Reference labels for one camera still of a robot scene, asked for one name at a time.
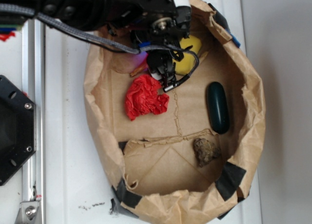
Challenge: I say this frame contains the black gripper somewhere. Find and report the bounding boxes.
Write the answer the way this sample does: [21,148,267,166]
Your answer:
[107,0,192,86]

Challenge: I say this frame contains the orange spiral conch shell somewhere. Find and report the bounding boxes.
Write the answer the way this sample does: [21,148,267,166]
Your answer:
[130,65,148,77]

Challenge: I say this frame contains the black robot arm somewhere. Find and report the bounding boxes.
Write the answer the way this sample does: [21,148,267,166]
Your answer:
[0,0,192,91]

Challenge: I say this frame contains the yellow sponge piece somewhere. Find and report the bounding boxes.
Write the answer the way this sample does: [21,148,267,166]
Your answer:
[175,35,210,76]

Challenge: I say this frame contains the crumpled red paper ball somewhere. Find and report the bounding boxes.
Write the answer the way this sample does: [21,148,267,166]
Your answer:
[124,74,170,121]

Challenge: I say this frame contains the dark green oval case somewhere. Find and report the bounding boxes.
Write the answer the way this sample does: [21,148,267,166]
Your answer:
[207,82,230,134]

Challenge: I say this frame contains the brown paper bag tray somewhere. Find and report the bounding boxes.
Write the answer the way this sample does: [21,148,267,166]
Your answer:
[84,0,265,224]

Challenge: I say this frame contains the brown rough rock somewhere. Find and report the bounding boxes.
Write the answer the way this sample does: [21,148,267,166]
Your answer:
[193,138,221,167]

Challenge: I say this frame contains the aluminium extrusion rail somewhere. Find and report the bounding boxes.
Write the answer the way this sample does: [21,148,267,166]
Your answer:
[16,20,45,224]

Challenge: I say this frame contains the grey braided cable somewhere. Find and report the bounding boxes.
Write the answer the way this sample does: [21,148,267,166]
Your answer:
[0,3,200,93]

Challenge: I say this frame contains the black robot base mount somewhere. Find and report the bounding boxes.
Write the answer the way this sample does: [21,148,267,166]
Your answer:
[0,75,35,186]

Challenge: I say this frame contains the metal corner bracket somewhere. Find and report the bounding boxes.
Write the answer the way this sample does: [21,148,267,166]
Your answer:
[15,201,42,224]

